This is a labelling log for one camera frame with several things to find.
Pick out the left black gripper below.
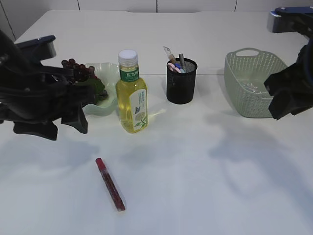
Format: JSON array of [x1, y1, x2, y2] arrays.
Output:
[[0, 32, 94, 141]]

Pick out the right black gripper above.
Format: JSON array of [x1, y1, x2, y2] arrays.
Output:
[[264, 39, 313, 120]]

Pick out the clear plastic sheet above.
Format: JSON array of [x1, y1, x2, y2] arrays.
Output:
[[242, 82, 264, 94]]

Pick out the artificial purple grape bunch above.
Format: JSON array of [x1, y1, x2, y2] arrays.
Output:
[[61, 58, 109, 104]]

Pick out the yellow tea drink bottle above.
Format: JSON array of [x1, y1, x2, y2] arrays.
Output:
[[115, 49, 148, 134]]

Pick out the silver glitter pen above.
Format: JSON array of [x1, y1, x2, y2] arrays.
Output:
[[179, 53, 187, 73]]

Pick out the blue scissors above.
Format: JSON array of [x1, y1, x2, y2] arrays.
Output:
[[174, 63, 186, 73]]

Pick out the pink scissors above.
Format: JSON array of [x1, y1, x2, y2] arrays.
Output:
[[167, 63, 181, 73]]

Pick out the clear plastic ruler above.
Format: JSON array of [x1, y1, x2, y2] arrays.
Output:
[[163, 46, 172, 58]]

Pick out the gold marker pen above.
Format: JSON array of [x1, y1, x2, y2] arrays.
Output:
[[168, 54, 177, 64]]

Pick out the green plastic woven basket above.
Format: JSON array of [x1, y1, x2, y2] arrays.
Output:
[[224, 48, 287, 118]]

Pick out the green scalloped plastic plate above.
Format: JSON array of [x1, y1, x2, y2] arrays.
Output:
[[83, 62, 120, 117]]

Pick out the red glitter pen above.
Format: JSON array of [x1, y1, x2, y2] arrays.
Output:
[[95, 158, 126, 212]]

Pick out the black mesh pen holder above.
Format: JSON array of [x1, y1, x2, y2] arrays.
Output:
[[166, 58, 198, 104]]

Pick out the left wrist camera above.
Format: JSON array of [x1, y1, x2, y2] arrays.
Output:
[[16, 35, 56, 62]]

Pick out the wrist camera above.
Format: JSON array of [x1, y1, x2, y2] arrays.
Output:
[[16, 35, 56, 62], [267, 6, 313, 39]]

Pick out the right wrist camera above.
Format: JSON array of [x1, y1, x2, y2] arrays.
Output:
[[267, 6, 313, 39]]

